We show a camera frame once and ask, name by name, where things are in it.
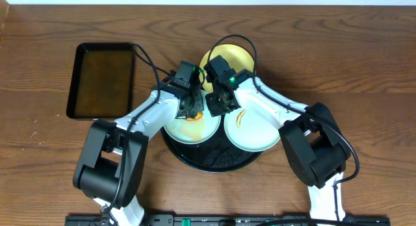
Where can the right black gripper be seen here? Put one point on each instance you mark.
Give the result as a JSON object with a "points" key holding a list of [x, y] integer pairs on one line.
{"points": [[215, 110]]}

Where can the orange green scrub sponge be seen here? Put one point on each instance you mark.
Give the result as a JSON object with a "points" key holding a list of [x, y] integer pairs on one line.
{"points": [[194, 117]]}

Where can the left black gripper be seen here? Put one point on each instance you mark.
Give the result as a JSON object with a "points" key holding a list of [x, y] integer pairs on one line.
{"points": [[192, 106]]}

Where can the yellow dirty plate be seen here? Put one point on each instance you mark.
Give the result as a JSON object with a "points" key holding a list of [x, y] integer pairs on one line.
{"points": [[237, 58]]}

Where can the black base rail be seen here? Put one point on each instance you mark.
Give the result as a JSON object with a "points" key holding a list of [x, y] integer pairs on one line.
{"points": [[170, 220]]}

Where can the pale green plate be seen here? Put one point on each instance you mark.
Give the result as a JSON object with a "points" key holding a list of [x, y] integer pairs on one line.
{"points": [[249, 131], [194, 131]]}

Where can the black rectangular water tray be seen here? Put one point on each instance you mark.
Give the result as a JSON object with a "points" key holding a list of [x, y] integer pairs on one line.
{"points": [[102, 81]]}

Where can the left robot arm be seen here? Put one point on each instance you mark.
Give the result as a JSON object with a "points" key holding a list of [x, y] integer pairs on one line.
{"points": [[110, 167]]}

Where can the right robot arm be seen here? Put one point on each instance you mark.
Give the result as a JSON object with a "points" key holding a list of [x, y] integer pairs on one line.
{"points": [[315, 148]]}

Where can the round black serving tray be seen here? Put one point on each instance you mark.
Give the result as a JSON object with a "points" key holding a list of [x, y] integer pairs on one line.
{"points": [[215, 155]]}

